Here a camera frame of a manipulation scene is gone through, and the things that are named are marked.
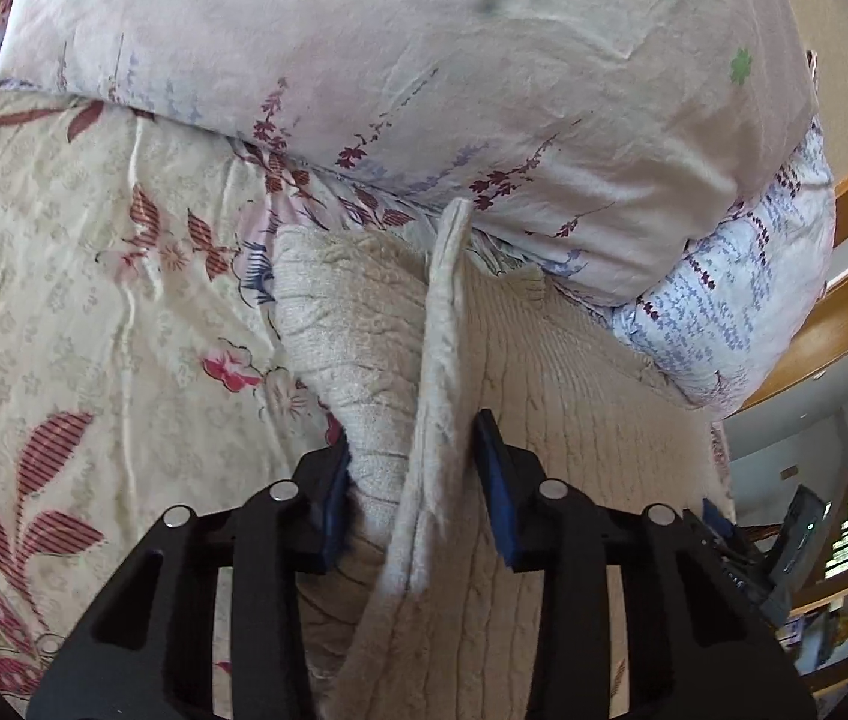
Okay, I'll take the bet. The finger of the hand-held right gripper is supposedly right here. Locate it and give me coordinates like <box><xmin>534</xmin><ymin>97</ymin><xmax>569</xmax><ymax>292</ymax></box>
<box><xmin>700</xmin><ymin>496</ymin><xmax>741</xmax><ymax>542</ymax></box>

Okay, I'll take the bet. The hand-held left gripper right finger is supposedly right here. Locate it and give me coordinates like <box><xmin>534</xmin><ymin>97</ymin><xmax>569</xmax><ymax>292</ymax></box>
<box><xmin>472</xmin><ymin>409</ymin><xmax>819</xmax><ymax>720</ymax></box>

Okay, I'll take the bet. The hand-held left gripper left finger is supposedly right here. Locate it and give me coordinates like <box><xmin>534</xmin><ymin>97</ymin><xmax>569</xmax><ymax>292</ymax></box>
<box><xmin>26</xmin><ymin>442</ymin><xmax>353</xmax><ymax>720</ymax></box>

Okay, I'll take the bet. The beige cable-knit sweater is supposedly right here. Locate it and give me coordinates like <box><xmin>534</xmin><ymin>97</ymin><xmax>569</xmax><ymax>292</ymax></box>
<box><xmin>274</xmin><ymin>199</ymin><xmax>736</xmax><ymax>720</ymax></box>

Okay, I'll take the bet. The cluttered shelf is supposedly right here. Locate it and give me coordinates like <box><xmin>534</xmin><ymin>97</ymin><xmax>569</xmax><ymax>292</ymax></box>
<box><xmin>776</xmin><ymin>577</ymin><xmax>848</xmax><ymax>695</ymax></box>

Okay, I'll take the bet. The blue floral pillow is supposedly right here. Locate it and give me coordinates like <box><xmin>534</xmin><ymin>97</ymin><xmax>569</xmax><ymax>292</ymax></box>
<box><xmin>611</xmin><ymin>112</ymin><xmax>837</xmax><ymax>410</ymax></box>

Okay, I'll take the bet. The wooden bed headboard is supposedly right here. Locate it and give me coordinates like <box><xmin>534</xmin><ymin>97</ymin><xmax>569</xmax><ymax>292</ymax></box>
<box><xmin>731</xmin><ymin>150</ymin><xmax>848</xmax><ymax>413</ymax></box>

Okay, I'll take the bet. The cream red-floral bedsheet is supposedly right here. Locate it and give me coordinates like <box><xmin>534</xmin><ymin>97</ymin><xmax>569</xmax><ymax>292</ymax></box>
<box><xmin>0</xmin><ymin>67</ymin><xmax>365</xmax><ymax>720</ymax></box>

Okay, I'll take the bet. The pink floral pillow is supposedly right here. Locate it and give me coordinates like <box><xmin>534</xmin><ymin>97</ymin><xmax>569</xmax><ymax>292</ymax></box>
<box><xmin>0</xmin><ymin>0</ymin><xmax>822</xmax><ymax>308</ymax></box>

